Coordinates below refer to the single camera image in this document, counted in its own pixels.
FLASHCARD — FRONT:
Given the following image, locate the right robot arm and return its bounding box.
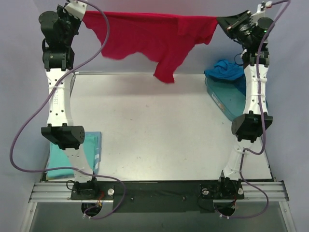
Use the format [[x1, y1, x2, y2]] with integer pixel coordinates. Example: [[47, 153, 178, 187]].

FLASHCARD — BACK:
[[217, 7, 273, 181]]

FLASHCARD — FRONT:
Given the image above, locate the blue t shirt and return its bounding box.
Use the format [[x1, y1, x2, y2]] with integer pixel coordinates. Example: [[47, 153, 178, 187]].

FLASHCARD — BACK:
[[204, 59, 246, 96]]

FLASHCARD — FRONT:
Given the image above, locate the folded light blue shirt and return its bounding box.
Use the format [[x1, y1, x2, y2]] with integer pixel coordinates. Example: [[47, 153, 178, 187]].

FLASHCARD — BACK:
[[45, 131, 103, 180]]

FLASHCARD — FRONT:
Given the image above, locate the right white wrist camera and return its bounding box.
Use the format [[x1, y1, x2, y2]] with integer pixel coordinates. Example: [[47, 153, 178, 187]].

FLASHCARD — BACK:
[[250, 1, 273, 25]]

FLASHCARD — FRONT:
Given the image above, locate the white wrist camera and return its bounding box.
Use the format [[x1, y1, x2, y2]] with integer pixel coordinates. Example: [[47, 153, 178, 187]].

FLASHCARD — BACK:
[[64, 0, 88, 20], [250, 1, 273, 25]]

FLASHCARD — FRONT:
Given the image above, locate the aluminium front rail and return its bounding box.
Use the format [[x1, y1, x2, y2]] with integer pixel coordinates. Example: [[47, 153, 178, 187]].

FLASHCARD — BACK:
[[29, 182, 289, 203]]

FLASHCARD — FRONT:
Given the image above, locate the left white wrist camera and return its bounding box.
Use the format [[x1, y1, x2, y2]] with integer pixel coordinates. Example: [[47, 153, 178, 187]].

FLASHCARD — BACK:
[[64, 0, 88, 20]]

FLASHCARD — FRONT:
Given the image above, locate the red polo shirt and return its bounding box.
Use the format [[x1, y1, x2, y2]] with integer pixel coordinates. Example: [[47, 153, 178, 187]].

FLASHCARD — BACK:
[[83, 11, 218, 84]]

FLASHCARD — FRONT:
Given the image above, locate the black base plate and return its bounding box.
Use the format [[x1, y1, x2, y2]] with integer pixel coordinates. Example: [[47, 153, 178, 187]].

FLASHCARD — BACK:
[[70, 179, 244, 216]]

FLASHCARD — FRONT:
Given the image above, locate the folded teal shirt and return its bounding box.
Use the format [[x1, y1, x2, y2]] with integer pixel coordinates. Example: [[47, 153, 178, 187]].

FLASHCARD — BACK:
[[47, 135, 98, 179]]

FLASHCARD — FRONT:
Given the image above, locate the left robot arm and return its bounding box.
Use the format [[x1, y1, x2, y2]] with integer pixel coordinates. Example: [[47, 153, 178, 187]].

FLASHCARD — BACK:
[[39, 0, 99, 199]]

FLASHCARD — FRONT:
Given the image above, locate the teal plastic basket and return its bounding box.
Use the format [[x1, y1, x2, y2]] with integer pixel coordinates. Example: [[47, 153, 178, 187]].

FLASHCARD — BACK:
[[205, 76, 246, 121]]

